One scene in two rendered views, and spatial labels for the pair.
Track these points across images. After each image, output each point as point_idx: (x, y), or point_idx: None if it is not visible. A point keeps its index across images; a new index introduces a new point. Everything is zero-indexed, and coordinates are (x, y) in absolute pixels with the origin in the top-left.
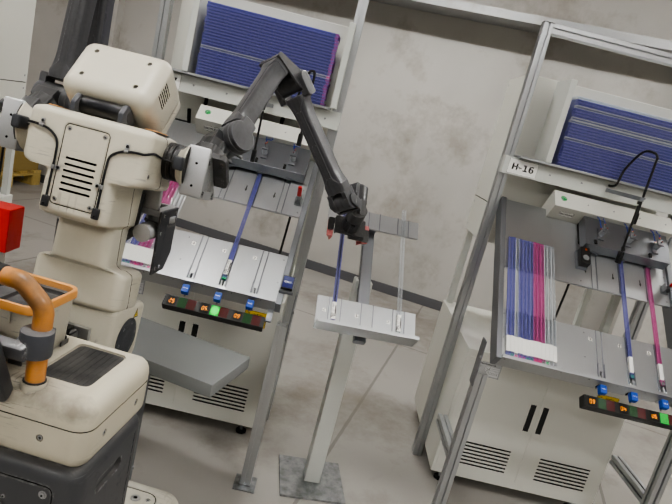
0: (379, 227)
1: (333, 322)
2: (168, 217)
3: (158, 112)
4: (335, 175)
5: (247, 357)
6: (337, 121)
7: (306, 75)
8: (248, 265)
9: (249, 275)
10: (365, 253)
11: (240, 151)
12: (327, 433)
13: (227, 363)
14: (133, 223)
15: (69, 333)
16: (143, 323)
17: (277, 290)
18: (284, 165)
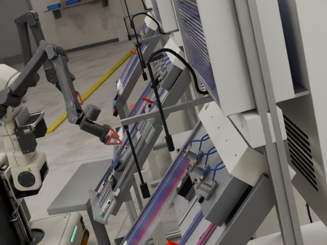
0: (140, 131)
1: (89, 194)
2: (21, 130)
3: None
4: (65, 103)
5: (84, 203)
6: (175, 40)
7: (49, 48)
8: (128, 149)
9: (124, 156)
10: (142, 150)
11: (2, 104)
12: None
13: (72, 202)
14: (12, 133)
15: (0, 173)
16: (98, 175)
17: None
18: (159, 79)
